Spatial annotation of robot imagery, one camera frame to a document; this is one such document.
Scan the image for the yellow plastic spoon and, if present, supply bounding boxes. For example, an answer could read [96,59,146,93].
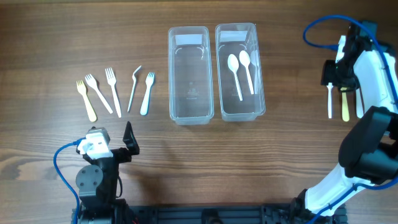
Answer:
[340,87,349,122]

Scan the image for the white ribbed spoon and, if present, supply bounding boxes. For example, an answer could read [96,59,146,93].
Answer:
[228,54,243,101]

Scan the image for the white small spoon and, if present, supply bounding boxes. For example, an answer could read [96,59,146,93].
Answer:
[355,88,364,118]

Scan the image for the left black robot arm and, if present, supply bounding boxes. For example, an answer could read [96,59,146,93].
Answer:
[74,147,139,223]

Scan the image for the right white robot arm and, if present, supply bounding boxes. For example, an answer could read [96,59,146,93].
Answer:
[129,20,397,223]

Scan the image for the clear left plastic container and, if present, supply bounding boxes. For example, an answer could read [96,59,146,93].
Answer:
[168,26,214,126]

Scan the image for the clear plastic container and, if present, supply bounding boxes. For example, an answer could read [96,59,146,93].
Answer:
[168,26,214,126]
[215,22,266,121]

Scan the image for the clear right plastic container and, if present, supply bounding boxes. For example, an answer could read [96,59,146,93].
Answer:
[215,22,266,121]

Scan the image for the light blue plastic fork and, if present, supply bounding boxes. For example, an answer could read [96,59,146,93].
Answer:
[140,72,155,116]

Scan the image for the white long plastic fork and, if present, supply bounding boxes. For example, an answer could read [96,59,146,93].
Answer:
[105,67,122,118]

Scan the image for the white short plastic fork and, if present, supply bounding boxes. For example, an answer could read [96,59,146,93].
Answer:
[85,74,113,114]

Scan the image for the yellow plastic fork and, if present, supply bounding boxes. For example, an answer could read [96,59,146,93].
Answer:
[76,80,97,122]

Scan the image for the translucent clear spoon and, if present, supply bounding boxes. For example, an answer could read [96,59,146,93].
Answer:
[250,50,260,94]

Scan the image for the left blue cable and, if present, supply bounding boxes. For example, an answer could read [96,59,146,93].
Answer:
[53,140,86,224]

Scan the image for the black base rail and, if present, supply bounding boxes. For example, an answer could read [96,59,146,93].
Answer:
[130,203,315,224]

